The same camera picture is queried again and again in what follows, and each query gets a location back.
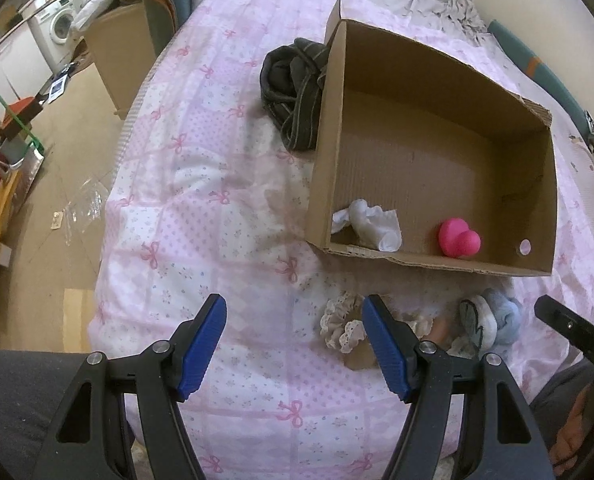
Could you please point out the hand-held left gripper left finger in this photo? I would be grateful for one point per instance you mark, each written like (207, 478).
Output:
(204, 345)

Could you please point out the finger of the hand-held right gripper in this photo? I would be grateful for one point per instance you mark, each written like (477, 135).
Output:
(567, 322)

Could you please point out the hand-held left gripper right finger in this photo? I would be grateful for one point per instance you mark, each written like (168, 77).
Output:
(382, 345)

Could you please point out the cream lace scrunchie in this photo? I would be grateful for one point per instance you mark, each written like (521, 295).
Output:
(334, 317)
(417, 324)

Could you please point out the peach foam cylinder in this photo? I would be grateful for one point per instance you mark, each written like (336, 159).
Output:
(439, 330)

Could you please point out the light blue fluffy cloth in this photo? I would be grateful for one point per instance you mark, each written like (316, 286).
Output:
(507, 315)

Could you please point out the cream soft cloth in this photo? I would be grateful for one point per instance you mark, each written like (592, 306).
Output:
(464, 346)

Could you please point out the grey white sock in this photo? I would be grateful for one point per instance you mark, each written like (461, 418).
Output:
(474, 320)

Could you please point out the pink heart-shaped toy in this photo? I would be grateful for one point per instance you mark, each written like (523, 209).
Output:
(457, 240)

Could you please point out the brown cardboard box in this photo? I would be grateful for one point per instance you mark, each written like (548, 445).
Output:
(427, 160)

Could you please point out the person's right hand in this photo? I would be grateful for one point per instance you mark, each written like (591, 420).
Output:
(574, 452)

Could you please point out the white printed bed sheet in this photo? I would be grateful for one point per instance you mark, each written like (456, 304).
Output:
(582, 170)

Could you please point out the pink bow-print quilt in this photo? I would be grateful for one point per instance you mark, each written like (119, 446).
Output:
(202, 185)

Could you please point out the clear plastic wrap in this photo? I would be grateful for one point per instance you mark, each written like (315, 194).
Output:
(87, 210)

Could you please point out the black white checkered cloth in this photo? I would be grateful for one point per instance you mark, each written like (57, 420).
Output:
(592, 132)

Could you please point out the grey trousers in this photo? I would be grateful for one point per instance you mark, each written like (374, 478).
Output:
(22, 410)

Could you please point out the teal padded headboard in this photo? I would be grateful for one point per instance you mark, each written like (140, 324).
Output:
(527, 60)

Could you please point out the dark grey striped garment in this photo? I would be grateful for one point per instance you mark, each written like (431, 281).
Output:
(287, 85)

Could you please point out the green mop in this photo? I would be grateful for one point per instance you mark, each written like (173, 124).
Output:
(17, 120)

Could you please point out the red stool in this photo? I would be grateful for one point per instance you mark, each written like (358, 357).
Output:
(22, 115)

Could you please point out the papers on floor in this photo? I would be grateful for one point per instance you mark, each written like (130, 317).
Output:
(57, 89)

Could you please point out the large cardboard box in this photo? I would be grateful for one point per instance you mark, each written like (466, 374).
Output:
(122, 60)

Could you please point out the white floor cabinets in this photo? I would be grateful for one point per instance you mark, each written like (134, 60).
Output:
(17, 65)

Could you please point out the grey printed blanket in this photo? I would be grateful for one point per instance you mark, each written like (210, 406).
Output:
(402, 0)

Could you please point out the teal orange folded blanket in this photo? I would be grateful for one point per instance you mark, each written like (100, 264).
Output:
(169, 0)

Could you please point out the white washing machine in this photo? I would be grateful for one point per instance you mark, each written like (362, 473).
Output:
(59, 25)

